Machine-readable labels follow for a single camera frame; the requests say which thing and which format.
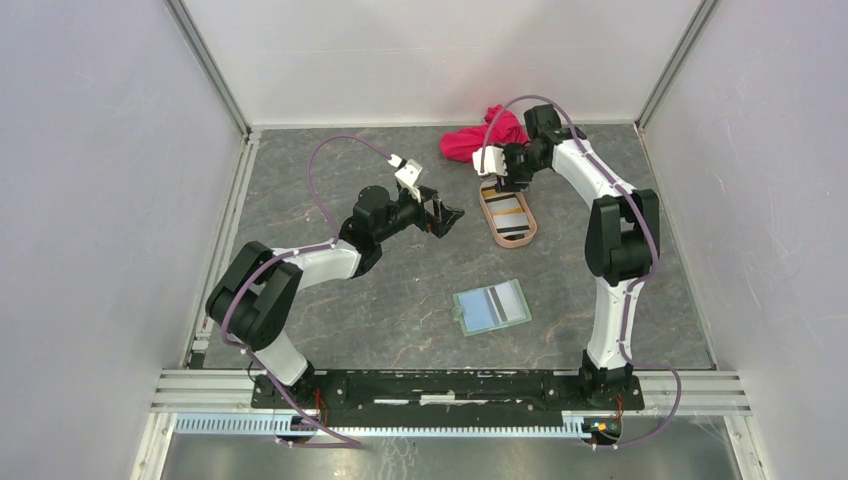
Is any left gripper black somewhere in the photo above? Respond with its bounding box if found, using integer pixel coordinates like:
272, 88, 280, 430
374, 185, 464, 243

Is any green card holder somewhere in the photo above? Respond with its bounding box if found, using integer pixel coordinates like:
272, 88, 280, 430
452, 279, 532, 337

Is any white striped credit card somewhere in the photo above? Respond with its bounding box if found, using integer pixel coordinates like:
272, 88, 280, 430
483, 280, 532, 328

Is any yellow credit card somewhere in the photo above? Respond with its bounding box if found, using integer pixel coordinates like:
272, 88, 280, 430
480, 188, 515, 202

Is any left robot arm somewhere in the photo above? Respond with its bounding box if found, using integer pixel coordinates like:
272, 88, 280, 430
205, 186, 464, 408

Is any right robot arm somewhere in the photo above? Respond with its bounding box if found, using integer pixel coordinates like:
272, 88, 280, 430
478, 104, 660, 408

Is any pink oval tray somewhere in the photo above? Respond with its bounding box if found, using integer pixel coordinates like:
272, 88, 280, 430
479, 181, 538, 249

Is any red cloth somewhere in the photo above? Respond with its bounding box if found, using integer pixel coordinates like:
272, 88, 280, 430
439, 104, 529, 163

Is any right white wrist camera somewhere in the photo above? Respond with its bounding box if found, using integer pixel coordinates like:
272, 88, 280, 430
472, 145, 507, 178

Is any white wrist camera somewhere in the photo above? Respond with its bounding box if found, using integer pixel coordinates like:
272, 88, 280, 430
387, 154, 423, 203
472, 145, 507, 178

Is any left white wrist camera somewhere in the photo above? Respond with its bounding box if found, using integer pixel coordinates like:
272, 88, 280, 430
387, 154, 423, 203

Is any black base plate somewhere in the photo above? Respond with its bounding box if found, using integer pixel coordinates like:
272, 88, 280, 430
288, 369, 645, 428

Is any white slotted cable duct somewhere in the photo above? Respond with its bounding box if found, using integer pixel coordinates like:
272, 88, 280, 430
174, 413, 590, 440

